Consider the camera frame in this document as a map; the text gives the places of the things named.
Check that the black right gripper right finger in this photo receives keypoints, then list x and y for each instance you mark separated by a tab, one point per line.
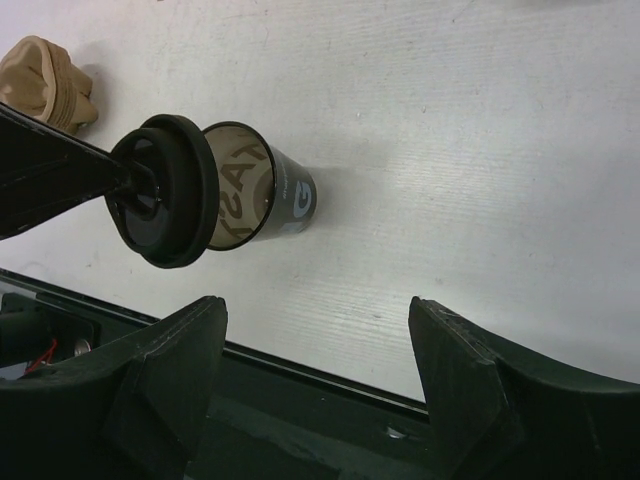
499	410

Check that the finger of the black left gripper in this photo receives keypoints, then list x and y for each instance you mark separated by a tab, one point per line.
46	172

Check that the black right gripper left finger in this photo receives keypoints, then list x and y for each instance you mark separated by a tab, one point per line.
131	409

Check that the black paper coffee cup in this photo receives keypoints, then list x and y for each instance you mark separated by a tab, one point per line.
263	193

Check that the brown pulp cup carrier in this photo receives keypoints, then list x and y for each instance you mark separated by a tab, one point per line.
39	79

